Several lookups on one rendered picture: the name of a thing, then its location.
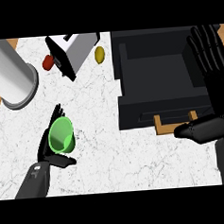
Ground yellow lemon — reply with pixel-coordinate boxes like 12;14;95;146
94;45;107;65

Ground wooden drawer handle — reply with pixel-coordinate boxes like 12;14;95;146
153;110;199;136

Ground green cup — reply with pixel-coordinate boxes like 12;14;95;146
46;115;77;155

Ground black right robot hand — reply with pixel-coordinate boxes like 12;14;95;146
165;23;224;146

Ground red fruit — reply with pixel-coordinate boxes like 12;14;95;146
41;54;56;72

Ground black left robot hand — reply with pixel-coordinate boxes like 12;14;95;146
33;102;78;171

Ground grey cylinder appliance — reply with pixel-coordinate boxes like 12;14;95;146
0;36;42;112

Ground white and black toaster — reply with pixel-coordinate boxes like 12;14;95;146
44;31;104;84

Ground dark grey open drawer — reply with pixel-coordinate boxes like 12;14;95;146
110;23;224;131

